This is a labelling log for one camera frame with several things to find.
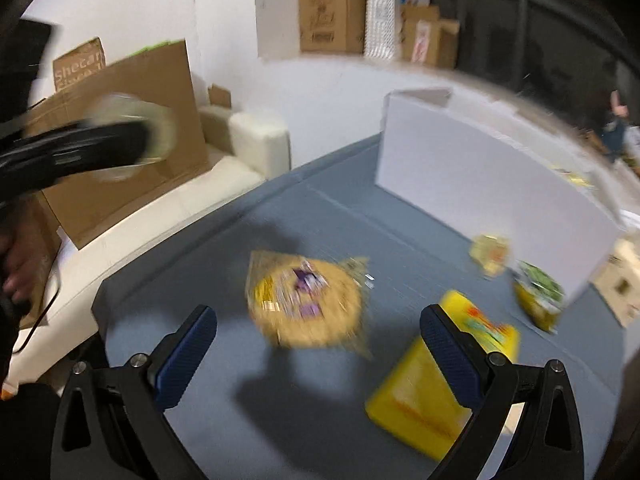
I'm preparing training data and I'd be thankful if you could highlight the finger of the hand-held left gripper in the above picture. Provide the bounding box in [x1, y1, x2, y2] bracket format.
[0, 121, 153, 198]

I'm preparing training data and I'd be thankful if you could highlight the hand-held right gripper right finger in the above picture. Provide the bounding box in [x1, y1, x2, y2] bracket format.
[419, 304, 586, 480]

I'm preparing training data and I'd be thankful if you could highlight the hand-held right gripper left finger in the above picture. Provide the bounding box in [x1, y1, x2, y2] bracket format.
[50, 304, 218, 480]

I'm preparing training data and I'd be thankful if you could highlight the pale snack packet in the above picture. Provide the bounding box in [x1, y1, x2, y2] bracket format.
[82, 92, 179, 183]

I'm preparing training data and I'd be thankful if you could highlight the round brown snack packet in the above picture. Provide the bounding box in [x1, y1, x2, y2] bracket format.
[247, 250, 373, 358]

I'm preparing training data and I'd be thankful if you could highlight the white cardboard box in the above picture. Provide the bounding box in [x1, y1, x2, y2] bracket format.
[375, 87, 626, 306]

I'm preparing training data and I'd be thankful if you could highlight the person's left hand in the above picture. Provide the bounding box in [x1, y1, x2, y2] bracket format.
[0, 200, 56, 311]

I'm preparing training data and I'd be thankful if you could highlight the large yellow snack packet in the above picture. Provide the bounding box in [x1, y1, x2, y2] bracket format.
[365, 290, 521, 461]

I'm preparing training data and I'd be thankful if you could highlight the printed brown cardboard box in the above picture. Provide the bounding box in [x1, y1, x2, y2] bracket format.
[52, 37, 107, 93]

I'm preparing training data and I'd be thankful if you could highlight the flat cardboard sheet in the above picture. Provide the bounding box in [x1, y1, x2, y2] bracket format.
[22, 39, 211, 251]

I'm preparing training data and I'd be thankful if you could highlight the grey blue tablecloth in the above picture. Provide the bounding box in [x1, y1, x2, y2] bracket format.
[90, 132, 640, 480]

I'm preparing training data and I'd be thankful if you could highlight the green yellow snack packet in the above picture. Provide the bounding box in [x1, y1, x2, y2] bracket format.
[512, 260, 566, 333]

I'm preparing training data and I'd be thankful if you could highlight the small yellow snack packet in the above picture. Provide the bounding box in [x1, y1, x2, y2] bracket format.
[469, 234, 511, 277]

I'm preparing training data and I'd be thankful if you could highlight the small cardboard piece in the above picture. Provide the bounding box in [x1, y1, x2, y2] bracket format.
[207, 85, 233, 109]

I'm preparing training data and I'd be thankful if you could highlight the cream tissue pack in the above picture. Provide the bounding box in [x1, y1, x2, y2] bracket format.
[590, 237, 640, 328]

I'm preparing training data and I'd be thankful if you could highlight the large brown cardboard box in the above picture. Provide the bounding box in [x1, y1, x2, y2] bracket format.
[298, 0, 368, 53]

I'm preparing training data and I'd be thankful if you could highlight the white dotted paper bag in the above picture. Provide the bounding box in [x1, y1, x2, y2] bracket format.
[365, 0, 432, 58]

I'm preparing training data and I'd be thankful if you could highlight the small brown cardboard box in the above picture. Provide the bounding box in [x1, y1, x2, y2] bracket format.
[400, 4, 461, 68]

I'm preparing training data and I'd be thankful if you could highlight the dark framed window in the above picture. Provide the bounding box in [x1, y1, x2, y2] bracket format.
[430, 0, 640, 131]

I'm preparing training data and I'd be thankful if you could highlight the black cable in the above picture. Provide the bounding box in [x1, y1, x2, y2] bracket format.
[20, 260, 62, 351]

